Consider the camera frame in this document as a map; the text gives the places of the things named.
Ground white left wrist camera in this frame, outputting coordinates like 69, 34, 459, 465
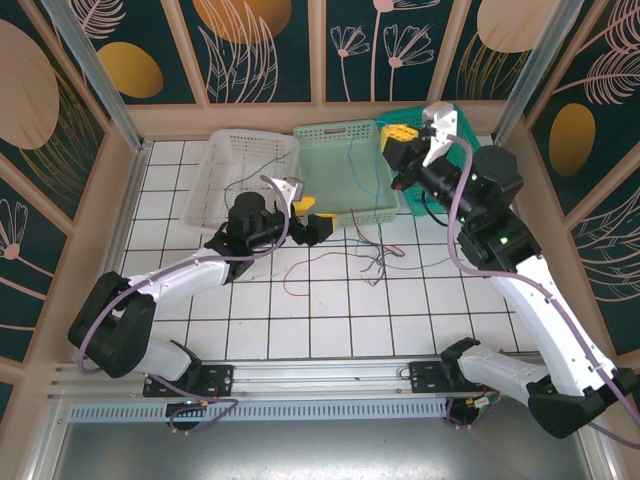
276, 176, 305, 202

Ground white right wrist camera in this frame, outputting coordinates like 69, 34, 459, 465
421, 101, 459, 169

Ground aluminium mounting rail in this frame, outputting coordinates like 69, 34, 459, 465
47, 353, 595, 405

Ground grey metal sheet panel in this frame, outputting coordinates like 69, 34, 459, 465
29, 399, 619, 480

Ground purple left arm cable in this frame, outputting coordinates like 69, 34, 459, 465
77, 174, 241, 435

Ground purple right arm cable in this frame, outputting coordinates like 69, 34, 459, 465
446, 133, 640, 451

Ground grey slotted cable duct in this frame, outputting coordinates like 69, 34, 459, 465
67, 397, 454, 422

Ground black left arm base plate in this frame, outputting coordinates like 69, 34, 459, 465
143, 363, 235, 399

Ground thin blue cable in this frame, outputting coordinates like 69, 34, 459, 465
359, 239, 454, 281
344, 238, 401, 261
346, 119, 396, 274

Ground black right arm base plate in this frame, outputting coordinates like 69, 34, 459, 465
408, 360, 501, 396

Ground white plastic basket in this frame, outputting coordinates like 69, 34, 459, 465
180, 128, 302, 239

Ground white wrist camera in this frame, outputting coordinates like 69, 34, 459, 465
421, 101, 459, 169
276, 176, 305, 202

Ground teal plastic basket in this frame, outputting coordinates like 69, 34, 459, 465
375, 106, 482, 217

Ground light green plastic basket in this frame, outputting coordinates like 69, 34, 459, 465
292, 119, 401, 231

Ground aluminium frame post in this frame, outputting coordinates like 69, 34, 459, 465
39, 0, 154, 154
491, 0, 600, 147

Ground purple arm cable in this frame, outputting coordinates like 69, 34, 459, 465
446, 133, 640, 451
77, 174, 241, 435

